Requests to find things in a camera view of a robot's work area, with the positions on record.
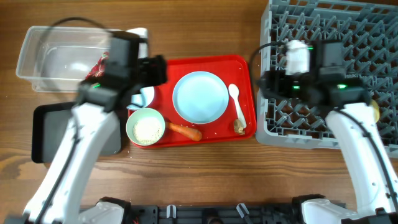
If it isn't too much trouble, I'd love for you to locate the right black cable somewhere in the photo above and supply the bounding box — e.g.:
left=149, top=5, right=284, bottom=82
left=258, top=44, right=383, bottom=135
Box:
left=248, top=40, right=398, bottom=203

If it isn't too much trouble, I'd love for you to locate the light blue plate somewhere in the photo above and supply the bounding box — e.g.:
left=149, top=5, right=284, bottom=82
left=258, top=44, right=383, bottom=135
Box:
left=172, top=71, right=229, bottom=124

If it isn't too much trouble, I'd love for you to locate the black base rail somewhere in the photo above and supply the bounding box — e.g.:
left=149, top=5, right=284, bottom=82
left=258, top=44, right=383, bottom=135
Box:
left=130, top=203, right=303, bottom=224

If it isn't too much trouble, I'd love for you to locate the red snack wrapper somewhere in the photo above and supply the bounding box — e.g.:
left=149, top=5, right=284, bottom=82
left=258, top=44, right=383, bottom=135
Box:
left=85, top=52, right=109, bottom=79

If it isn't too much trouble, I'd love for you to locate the clear plastic bin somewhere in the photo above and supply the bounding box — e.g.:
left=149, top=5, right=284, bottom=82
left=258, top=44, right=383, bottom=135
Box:
left=16, top=26, right=111, bottom=92

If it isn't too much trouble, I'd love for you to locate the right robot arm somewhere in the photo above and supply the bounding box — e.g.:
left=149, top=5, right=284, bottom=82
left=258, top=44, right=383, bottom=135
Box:
left=256, top=70, right=397, bottom=223

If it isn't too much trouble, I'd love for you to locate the yellow plastic cup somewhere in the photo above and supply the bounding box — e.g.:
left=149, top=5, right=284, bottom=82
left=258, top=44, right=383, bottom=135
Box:
left=370, top=100, right=380, bottom=122

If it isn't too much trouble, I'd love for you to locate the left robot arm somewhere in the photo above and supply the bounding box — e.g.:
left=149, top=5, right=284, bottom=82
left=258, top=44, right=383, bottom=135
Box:
left=5, top=55, right=167, bottom=223

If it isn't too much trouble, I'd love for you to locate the grey dishwasher rack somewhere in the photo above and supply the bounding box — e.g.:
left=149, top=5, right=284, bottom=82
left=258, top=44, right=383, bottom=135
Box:
left=256, top=0, right=397, bottom=158

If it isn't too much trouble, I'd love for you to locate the brown food scrap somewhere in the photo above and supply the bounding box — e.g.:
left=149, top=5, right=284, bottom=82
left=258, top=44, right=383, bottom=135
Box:
left=233, top=119, right=245, bottom=135

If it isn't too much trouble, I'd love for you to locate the light blue bowl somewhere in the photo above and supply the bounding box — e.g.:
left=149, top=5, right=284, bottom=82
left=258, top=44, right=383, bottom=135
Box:
left=127, top=86, right=155, bottom=110

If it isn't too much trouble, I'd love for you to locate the red serving tray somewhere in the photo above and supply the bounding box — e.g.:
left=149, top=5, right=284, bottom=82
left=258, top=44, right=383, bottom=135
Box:
left=127, top=54, right=257, bottom=149

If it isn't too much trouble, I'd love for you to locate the black plastic tray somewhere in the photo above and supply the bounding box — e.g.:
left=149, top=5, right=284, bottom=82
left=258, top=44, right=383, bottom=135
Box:
left=31, top=102, right=122, bottom=164

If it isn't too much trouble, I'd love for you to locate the black cable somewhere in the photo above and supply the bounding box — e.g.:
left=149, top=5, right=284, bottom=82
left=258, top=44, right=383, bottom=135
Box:
left=34, top=17, right=108, bottom=224
left=248, top=40, right=398, bottom=203

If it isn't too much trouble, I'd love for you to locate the orange carrot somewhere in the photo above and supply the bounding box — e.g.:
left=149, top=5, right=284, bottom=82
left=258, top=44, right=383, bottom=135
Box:
left=165, top=122, right=202, bottom=141

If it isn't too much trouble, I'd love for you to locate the left black cable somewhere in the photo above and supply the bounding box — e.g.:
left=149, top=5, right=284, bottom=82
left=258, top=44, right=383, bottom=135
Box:
left=34, top=17, right=108, bottom=224

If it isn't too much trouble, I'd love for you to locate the white plastic spoon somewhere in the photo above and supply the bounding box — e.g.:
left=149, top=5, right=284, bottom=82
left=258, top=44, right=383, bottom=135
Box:
left=228, top=83, right=247, bottom=128

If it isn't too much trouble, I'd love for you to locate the green bowl with rice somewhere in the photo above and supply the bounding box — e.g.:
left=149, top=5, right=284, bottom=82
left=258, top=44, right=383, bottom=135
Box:
left=126, top=108, right=165, bottom=146

